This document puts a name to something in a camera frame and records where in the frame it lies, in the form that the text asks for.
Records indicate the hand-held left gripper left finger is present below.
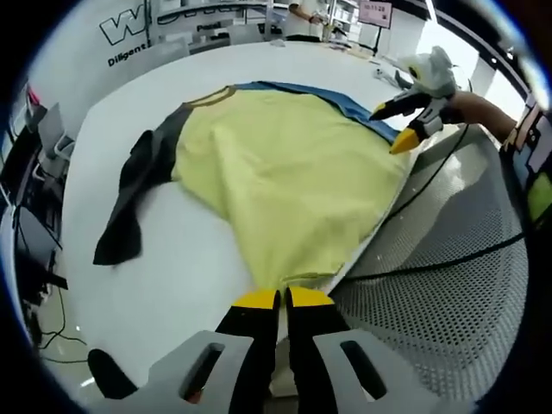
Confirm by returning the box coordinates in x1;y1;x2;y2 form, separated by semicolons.
148;289;281;414

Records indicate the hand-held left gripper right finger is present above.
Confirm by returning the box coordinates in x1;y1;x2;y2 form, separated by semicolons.
284;286;433;414

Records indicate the yellow and blue garment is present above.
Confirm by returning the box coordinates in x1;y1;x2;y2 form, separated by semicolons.
92;80;413;289

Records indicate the display screen on stand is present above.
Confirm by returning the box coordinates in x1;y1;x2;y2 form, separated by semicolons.
360;0;393;57

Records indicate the person's printed shirt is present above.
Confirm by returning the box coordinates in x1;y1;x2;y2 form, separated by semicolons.
499;92;552;236

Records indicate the white chair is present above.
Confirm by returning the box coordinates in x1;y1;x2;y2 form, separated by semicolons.
228;23;265;44
157;36;191;55

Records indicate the grey office chair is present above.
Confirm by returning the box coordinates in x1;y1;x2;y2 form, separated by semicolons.
41;102;78;169

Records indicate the black cable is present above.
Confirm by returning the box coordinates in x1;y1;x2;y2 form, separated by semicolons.
383;122;474;225
340;230;530;285

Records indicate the grey bag with pink strap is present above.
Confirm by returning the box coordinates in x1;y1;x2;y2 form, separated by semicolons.
23;84;48;126

